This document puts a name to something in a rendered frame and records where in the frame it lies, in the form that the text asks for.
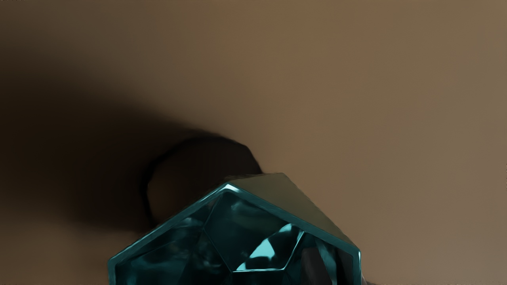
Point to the teal faceted mug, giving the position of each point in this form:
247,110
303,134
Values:
237,237

